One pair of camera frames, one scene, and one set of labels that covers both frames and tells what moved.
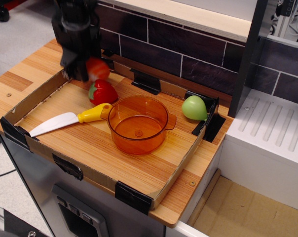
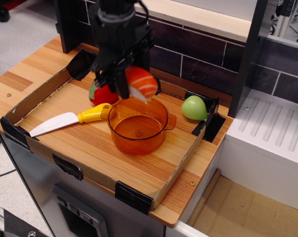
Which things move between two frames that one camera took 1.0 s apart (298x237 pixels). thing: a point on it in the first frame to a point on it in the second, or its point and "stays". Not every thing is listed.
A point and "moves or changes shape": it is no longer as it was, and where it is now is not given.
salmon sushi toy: x=97 y=69 moves or changes shape
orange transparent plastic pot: x=138 y=124 stays
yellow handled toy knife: x=70 y=118 stays
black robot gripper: x=83 y=44 to x=123 y=40
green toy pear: x=194 y=107 stays
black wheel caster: x=2 y=14 stays
